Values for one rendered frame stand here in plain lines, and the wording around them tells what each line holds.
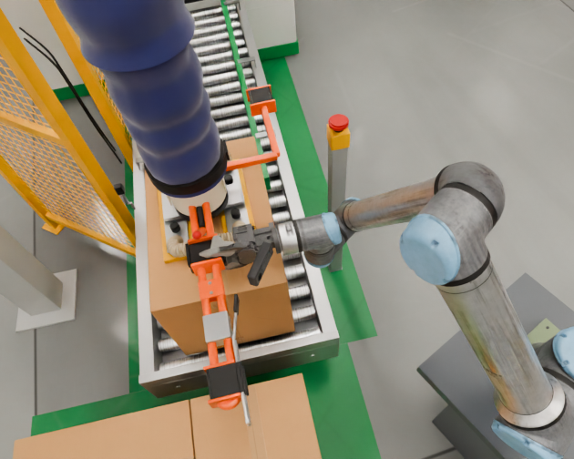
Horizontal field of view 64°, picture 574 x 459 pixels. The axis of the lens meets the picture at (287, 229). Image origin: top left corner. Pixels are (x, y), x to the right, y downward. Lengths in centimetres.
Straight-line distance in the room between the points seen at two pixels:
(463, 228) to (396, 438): 150
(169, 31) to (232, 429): 122
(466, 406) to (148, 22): 126
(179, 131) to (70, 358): 168
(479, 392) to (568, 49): 292
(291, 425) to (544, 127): 242
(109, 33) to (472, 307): 82
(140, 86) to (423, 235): 64
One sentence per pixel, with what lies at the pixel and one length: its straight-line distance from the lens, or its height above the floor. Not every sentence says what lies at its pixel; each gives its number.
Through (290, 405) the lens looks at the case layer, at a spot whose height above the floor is 54.
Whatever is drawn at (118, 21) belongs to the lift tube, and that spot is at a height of 170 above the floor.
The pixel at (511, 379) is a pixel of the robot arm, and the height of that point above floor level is 116.
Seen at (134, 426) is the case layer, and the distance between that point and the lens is 176.
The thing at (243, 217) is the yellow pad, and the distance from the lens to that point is 144.
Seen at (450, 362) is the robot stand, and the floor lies 75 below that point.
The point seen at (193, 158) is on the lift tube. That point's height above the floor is 131.
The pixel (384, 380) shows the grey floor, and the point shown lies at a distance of 225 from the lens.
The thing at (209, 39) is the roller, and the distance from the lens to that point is 294.
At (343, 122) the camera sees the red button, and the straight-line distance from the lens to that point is 160.
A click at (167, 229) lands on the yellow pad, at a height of 99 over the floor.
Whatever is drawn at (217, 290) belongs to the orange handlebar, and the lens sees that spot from 119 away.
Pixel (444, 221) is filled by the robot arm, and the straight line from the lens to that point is 82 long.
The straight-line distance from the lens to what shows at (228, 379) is 110.
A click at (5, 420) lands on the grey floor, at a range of 264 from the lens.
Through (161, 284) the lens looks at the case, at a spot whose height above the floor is 97.
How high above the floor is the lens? 216
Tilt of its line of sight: 57 degrees down
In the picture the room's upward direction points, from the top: 8 degrees counter-clockwise
